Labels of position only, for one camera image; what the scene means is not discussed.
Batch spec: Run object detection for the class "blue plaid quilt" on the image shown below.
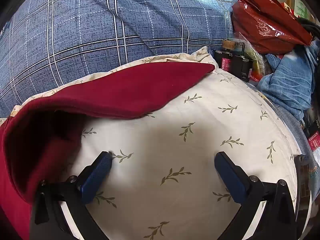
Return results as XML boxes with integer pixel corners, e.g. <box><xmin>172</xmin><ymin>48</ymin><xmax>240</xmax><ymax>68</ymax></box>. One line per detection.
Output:
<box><xmin>0</xmin><ymin>0</ymin><xmax>250</xmax><ymax>118</ymax></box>

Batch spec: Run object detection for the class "black cloth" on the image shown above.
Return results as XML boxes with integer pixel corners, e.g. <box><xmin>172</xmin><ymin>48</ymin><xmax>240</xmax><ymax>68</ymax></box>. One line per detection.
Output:
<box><xmin>297</xmin><ymin>17</ymin><xmax>320</xmax><ymax>45</ymax></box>

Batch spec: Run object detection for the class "blue denim garment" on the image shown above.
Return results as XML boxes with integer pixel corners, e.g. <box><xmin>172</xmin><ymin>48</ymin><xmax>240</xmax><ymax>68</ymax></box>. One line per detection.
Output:
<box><xmin>257</xmin><ymin>39</ymin><xmax>320</xmax><ymax>120</ymax></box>

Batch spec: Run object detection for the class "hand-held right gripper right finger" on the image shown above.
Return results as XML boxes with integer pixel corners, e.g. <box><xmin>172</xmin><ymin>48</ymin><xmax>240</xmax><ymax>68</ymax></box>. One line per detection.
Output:
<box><xmin>214</xmin><ymin>151</ymin><xmax>304</xmax><ymax>240</ymax></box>

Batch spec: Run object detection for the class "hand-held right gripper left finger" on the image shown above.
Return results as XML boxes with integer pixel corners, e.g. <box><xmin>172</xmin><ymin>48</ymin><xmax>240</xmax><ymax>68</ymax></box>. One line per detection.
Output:
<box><xmin>34</xmin><ymin>151</ymin><xmax>113</xmax><ymax>240</ymax></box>

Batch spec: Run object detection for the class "dark red small garment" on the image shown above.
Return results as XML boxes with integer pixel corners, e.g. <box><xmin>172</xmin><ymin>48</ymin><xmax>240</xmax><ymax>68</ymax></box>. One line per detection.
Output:
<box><xmin>0</xmin><ymin>61</ymin><xmax>215</xmax><ymax>240</ymax></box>

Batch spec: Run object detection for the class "black box with pink label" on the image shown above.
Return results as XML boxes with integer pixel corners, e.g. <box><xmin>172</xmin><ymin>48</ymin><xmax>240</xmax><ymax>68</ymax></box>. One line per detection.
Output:
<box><xmin>214</xmin><ymin>50</ymin><xmax>253</xmax><ymax>82</ymax></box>

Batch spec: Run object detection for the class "red label packet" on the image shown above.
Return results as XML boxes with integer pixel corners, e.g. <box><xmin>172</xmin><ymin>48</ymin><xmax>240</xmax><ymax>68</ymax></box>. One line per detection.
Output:
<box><xmin>307</xmin><ymin>130</ymin><xmax>320</xmax><ymax>153</ymax></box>

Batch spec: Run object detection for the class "red plastic bag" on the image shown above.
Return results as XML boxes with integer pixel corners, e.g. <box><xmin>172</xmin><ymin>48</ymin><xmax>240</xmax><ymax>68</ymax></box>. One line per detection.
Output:
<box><xmin>231</xmin><ymin>0</ymin><xmax>313</xmax><ymax>55</ymax></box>

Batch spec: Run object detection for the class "printed plastic packet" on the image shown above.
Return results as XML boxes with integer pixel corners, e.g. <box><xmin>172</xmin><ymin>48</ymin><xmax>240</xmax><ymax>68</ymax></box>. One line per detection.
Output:
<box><xmin>246</xmin><ymin>42</ymin><xmax>265</xmax><ymax>78</ymax></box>

